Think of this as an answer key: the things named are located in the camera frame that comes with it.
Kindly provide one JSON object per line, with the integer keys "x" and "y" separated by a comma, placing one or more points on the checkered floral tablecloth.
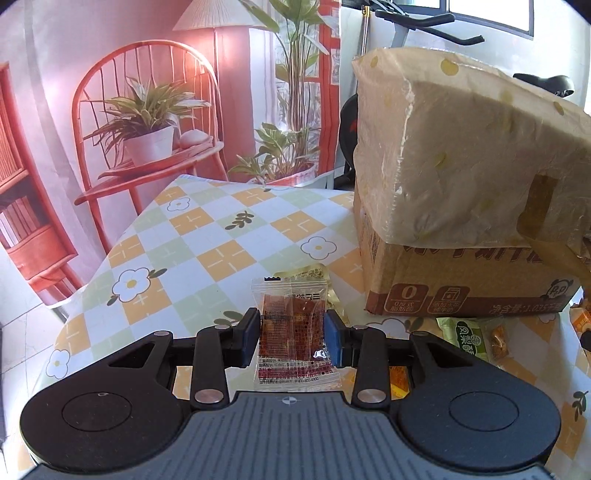
{"x": 207, "y": 230}

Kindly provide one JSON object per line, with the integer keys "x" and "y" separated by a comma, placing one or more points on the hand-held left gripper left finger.
{"x": 250, "y": 332}

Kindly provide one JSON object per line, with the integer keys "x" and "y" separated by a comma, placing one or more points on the brown cardboard box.
{"x": 461, "y": 281}

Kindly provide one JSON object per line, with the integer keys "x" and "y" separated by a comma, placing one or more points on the window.
{"x": 489, "y": 11}

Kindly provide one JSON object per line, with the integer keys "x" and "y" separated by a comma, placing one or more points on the orange snack packet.
{"x": 400, "y": 383}
{"x": 499, "y": 344}
{"x": 582, "y": 321}

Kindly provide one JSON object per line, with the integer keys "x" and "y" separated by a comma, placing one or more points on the beige plastic-wrapped package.
{"x": 461, "y": 138}

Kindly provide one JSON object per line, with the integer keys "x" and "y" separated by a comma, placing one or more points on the green snack packet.
{"x": 461, "y": 334}

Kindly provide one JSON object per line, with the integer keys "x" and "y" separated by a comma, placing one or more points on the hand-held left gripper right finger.
{"x": 333, "y": 337}

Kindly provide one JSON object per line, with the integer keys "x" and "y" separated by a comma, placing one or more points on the gold snack packet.
{"x": 304, "y": 273}

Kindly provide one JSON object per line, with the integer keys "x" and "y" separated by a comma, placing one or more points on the black exercise bike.
{"x": 348, "y": 129}

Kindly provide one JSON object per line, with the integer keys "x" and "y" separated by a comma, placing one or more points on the red clear snack packet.
{"x": 293, "y": 332}

